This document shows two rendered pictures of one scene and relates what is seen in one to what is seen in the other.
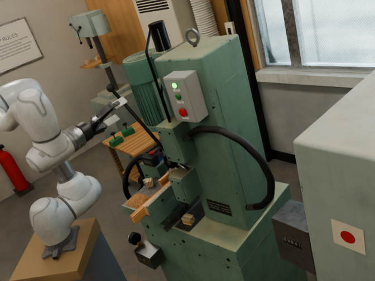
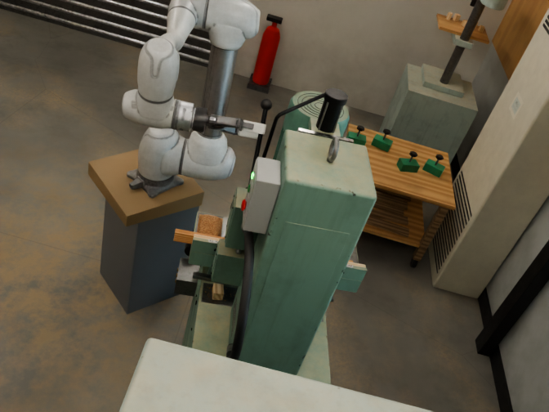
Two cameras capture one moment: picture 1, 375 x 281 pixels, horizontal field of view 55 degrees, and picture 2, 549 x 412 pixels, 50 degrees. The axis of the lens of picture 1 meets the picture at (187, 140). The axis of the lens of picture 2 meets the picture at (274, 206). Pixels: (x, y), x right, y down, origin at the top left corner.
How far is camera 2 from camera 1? 0.83 m
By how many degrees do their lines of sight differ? 28
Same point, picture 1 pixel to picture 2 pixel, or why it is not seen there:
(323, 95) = not seen: outside the picture
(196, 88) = (265, 200)
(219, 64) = (313, 204)
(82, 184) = (212, 153)
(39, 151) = (135, 100)
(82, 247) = (157, 203)
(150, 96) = not seen: hidden behind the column
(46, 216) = (152, 145)
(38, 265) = (118, 176)
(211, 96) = (273, 222)
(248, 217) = not seen: hidden behind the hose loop
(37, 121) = (144, 76)
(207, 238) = (198, 325)
